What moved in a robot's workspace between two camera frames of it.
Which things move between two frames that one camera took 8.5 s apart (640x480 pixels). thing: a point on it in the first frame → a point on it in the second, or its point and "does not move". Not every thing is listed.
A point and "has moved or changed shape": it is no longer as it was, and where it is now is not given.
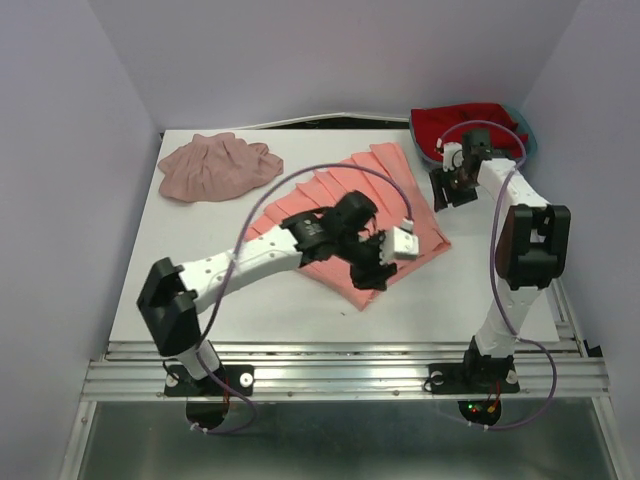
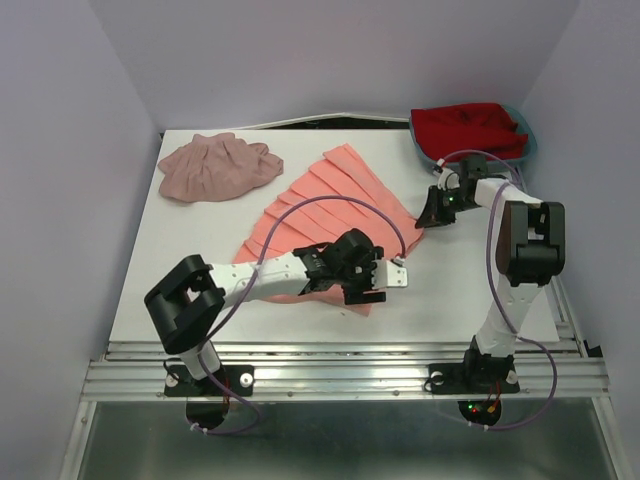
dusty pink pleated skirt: [216, 166] does not move
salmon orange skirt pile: [379, 174] has moved or changed shape
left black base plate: [178, 382] does not move
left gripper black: [365, 277] → [355, 295]
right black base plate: [473, 378] does not move
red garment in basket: [429, 123] does not move
